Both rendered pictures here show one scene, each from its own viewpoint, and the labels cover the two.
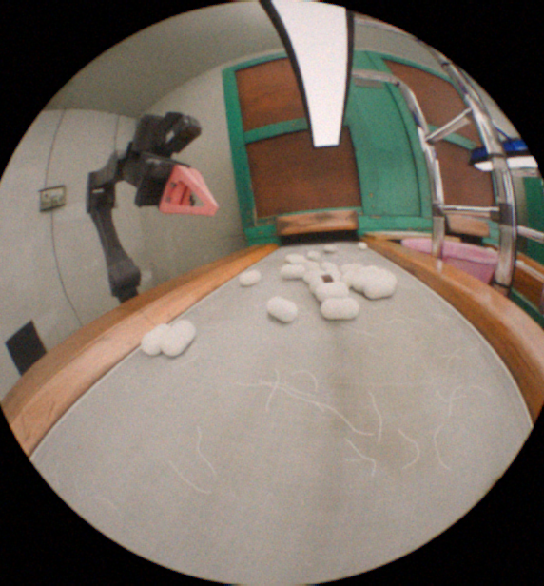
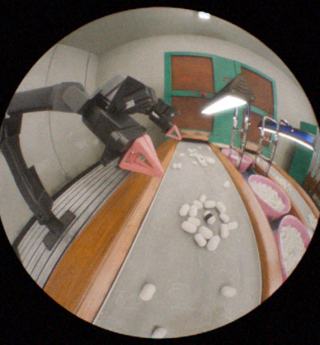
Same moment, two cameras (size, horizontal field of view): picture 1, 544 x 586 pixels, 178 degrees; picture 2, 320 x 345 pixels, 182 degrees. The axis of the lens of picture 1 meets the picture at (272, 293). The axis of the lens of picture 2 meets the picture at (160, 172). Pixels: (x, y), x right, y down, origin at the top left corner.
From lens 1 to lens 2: 38 cm
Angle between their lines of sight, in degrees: 10
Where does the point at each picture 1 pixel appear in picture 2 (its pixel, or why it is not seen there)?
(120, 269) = not seen: hidden behind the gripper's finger
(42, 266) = (42, 135)
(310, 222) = (192, 135)
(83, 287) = (63, 146)
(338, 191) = (204, 124)
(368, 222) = (213, 138)
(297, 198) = (189, 123)
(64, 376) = not seen: hidden behind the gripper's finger
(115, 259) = not seen: hidden behind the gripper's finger
